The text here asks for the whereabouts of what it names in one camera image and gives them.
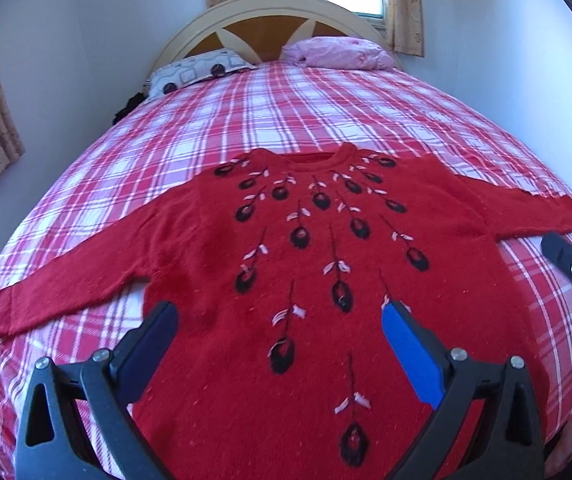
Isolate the red knitted feather-pattern sweater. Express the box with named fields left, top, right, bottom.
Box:
left=0, top=144, right=572, bottom=479

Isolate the red white plaid bedspread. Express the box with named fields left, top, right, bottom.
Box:
left=0, top=62, right=572, bottom=479

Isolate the black object beside bed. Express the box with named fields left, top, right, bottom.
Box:
left=112, top=92, right=146, bottom=126

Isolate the pink pillow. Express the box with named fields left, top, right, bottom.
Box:
left=280, top=36, right=401, bottom=72

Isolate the white patterned pillow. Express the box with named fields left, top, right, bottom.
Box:
left=144, top=48, right=257, bottom=101

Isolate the cream wooden headboard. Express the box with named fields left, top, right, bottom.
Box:
left=152, top=0, right=386, bottom=70

